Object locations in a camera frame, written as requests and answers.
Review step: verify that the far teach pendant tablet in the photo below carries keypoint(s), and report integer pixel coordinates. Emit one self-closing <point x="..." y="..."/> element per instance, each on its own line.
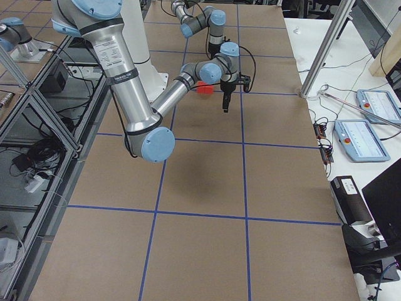
<point x="379" y="103"/>

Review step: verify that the black computer monitor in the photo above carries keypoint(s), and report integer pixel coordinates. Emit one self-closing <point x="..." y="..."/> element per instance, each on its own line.
<point x="368" y="256"/>

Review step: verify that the red cube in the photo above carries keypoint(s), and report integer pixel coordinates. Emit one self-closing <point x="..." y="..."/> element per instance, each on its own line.
<point x="201" y="87"/>

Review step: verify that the small circuit board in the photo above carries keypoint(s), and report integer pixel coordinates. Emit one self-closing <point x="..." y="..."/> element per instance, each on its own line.
<point x="320" y="130"/>

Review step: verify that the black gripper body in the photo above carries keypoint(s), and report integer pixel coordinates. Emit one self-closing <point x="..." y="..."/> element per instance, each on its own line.
<point x="226" y="87"/>
<point x="213" y="49"/>

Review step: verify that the white power strip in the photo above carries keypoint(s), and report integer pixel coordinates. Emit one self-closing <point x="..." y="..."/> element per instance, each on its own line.
<point x="34" y="184"/>

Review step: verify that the red cube block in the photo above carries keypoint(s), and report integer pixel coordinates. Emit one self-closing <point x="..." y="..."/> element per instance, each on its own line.
<point x="209" y="89"/>

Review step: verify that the aluminium frame post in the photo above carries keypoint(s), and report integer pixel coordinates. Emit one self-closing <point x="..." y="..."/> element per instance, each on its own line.
<point x="335" y="26"/>

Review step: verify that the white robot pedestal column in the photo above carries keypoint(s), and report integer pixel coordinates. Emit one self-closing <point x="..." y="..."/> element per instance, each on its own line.
<point x="154" y="83"/>

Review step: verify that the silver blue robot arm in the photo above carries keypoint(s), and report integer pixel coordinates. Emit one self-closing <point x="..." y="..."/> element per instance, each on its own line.
<point x="210" y="18"/>
<point x="101" y="23"/>

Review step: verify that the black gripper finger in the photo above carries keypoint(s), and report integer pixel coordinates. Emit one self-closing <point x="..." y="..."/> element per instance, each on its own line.
<point x="226" y="102"/>

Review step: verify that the near teach pendant tablet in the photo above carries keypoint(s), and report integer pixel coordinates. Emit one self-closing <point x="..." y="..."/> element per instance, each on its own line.
<point x="359" y="141"/>

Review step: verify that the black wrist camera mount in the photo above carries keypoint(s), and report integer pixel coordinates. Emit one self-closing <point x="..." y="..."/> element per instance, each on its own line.
<point x="245" y="82"/>

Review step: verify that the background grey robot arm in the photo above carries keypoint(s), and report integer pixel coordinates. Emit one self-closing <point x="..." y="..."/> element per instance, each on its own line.
<point x="16" y="40"/>

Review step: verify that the teach pendant tablet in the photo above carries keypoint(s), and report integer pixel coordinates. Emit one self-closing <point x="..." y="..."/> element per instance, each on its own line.
<point x="379" y="103"/>
<point x="359" y="141"/>

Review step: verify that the aluminium frame table left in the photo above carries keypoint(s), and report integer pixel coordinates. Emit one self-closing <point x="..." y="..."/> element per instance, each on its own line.
<point x="49" y="114"/>

